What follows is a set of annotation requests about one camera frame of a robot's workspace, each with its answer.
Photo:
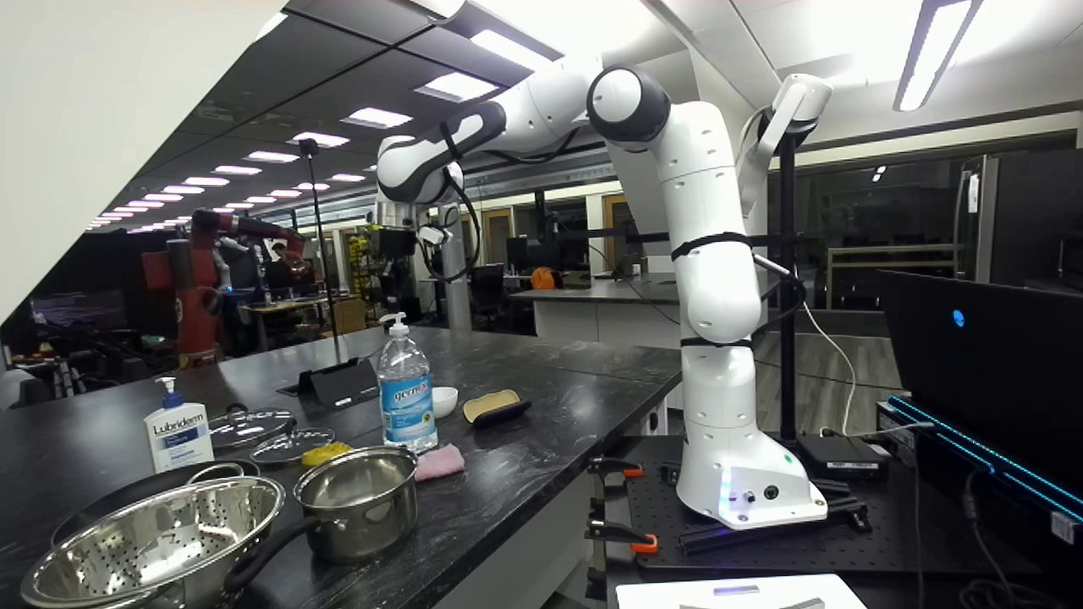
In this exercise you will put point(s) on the orange black clamp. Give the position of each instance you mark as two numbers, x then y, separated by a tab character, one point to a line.
636	539

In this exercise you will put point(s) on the yellow sponge with dark back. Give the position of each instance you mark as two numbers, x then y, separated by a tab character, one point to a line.
491	406

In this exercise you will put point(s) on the white round lid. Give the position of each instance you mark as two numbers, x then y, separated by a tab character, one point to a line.
446	401

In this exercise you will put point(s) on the pink folded cloth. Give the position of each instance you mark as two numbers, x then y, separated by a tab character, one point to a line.
442	462

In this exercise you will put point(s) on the white paper sheet with marks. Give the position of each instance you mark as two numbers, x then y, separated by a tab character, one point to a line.
743	594

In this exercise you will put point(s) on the white lotion bottle blue label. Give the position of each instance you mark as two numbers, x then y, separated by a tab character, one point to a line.
177	429

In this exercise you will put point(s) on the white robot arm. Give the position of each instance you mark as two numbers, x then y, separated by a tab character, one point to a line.
729	469

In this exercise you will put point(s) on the black tripod stand base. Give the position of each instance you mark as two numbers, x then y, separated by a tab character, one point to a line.
340	383

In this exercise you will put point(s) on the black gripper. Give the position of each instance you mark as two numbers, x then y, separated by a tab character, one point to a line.
394	244

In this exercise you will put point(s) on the steel saucepan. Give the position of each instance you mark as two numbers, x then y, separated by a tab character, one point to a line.
357	504

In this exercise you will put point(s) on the steel colander bowl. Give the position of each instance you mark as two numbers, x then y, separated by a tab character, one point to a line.
191	545

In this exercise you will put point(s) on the black camera stand pole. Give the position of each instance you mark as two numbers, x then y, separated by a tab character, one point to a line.
793	115

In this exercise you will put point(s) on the clear pump bottle blue label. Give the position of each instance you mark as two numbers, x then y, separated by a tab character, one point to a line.
403	391

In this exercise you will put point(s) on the yellow small object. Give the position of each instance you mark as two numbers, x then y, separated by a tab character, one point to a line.
322	453

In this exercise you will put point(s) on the black laptop computer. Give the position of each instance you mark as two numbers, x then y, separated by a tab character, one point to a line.
999	374

